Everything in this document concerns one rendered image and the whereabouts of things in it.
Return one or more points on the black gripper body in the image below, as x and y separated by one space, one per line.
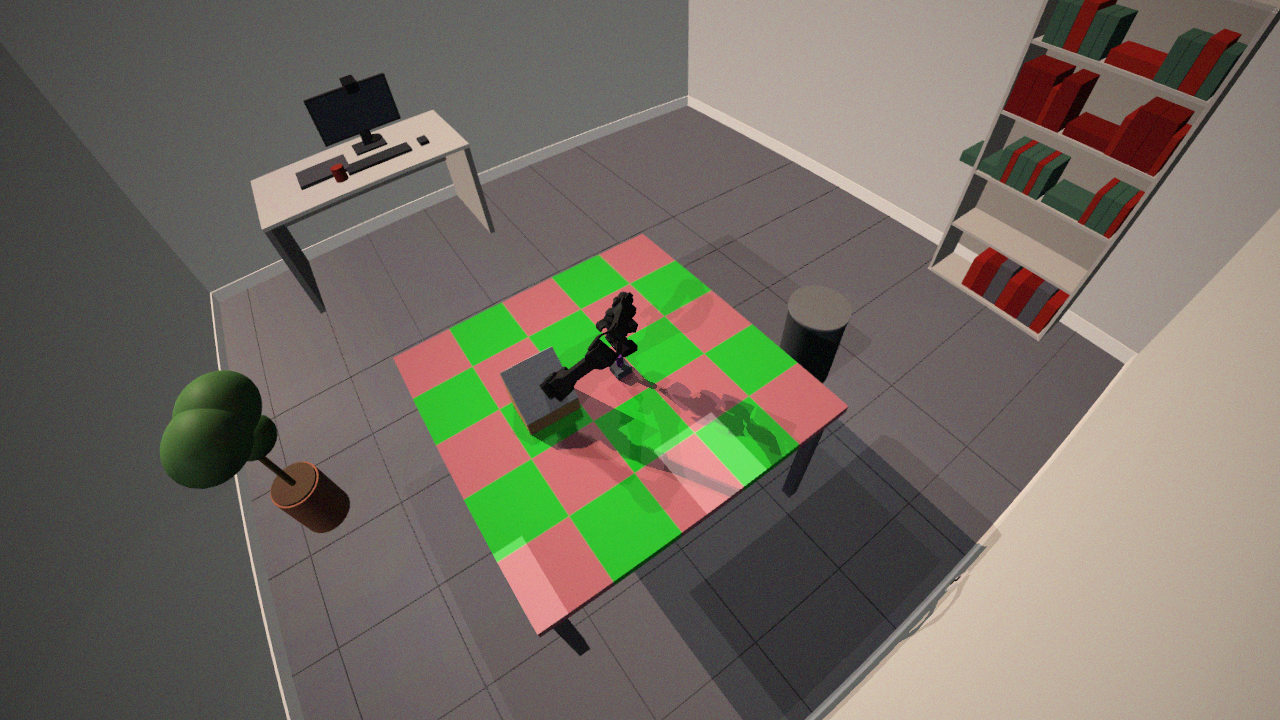
628 347

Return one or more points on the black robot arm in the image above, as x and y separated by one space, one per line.
560 384

